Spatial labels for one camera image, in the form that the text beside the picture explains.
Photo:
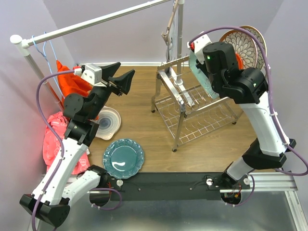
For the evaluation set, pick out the orange oven mitt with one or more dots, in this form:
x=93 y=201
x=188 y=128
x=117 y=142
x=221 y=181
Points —
x=74 y=90

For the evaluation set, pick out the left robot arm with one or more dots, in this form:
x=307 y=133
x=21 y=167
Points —
x=53 y=198

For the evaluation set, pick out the white clothes rail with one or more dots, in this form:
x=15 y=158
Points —
x=23 y=44

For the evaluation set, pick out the teal scalloped plate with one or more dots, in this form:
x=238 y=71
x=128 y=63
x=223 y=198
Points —
x=123 y=158

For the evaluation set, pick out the grey hanging cloth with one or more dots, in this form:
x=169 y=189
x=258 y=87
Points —
x=171 y=53

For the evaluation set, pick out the metal dish rack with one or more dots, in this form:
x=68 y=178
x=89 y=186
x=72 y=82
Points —
x=187 y=110

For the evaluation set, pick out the wooden clip hanger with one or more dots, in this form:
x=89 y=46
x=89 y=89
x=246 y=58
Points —
x=165 y=35

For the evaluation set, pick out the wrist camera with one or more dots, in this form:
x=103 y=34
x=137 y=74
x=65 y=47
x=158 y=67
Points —
x=90 y=73
x=197 y=47

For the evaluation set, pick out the pink plastic bag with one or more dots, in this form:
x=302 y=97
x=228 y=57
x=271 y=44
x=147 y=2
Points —
x=51 y=145

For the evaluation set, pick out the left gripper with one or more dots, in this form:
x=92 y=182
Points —
x=124 y=82

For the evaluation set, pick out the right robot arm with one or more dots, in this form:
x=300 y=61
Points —
x=249 y=89

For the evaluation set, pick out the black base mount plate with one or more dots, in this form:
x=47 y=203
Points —
x=158 y=186

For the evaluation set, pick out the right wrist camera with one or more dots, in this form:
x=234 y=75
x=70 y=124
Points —
x=197 y=47

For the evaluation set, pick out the orange plate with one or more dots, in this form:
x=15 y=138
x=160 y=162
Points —
x=239 y=61

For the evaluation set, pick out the light blue divided tray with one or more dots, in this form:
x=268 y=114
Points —
x=201 y=77

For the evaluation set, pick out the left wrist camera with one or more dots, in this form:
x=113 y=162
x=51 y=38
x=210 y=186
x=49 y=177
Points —
x=90 y=73

